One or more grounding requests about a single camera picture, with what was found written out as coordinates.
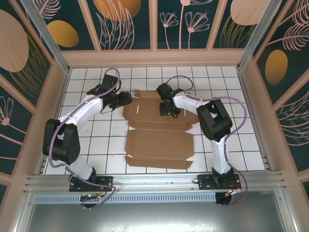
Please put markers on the brown cardboard box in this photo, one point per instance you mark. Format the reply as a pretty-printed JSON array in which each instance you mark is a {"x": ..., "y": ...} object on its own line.
[{"x": 157, "y": 145}]

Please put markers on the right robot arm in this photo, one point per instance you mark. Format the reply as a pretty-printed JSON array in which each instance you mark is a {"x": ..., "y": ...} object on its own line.
[{"x": 222, "y": 154}]

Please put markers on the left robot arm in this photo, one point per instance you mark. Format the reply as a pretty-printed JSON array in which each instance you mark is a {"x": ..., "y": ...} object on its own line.
[{"x": 84, "y": 111}]

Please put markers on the small circuit board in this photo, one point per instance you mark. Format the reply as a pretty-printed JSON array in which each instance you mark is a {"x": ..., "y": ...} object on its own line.
[{"x": 90, "y": 197}]

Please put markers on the grey metal sheet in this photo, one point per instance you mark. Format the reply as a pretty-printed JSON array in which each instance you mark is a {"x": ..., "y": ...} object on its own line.
[{"x": 154, "y": 217}]

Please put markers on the aluminium mounting rail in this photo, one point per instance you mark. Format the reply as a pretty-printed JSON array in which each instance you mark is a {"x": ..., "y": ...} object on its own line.
[{"x": 154, "y": 181}]

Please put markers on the aluminium frame post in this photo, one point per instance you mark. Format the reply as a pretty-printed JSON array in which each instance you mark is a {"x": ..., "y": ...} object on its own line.
[
  {"x": 256, "y": 33},
  {"x": 48, "y": 38}
]

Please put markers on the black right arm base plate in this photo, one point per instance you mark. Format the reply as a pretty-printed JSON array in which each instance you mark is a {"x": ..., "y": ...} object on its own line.
[{"x": 205, "y": 182}]

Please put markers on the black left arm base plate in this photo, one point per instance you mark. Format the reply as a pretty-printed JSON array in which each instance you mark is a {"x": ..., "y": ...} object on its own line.
[{"x": 106, "y": 181}]

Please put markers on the aluminium side rail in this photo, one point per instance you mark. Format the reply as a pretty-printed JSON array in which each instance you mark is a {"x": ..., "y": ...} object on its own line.
[
  {"x": 43, "y": 166},
  {"x": 266, "y": 159}
]

